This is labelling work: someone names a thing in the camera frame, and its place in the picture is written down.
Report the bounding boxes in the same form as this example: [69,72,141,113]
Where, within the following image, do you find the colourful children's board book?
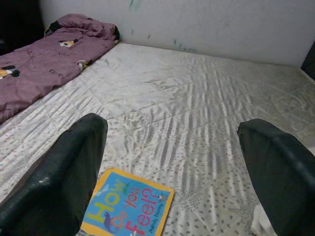
[80,168,175,236]

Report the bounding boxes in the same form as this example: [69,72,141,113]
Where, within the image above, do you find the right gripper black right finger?
[237,118,315,236]

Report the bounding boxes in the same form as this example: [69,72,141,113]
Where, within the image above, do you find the grey patterned quilted mattress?
[0,42,315,236]

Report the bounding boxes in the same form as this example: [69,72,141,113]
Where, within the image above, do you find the purple cartoon print blanket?
[0,13,121,123]

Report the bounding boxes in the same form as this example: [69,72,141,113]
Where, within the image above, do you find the white crumpled tissue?
[250,203,274,236]

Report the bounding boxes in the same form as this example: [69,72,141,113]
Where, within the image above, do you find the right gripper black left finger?
[0,113,109,236]

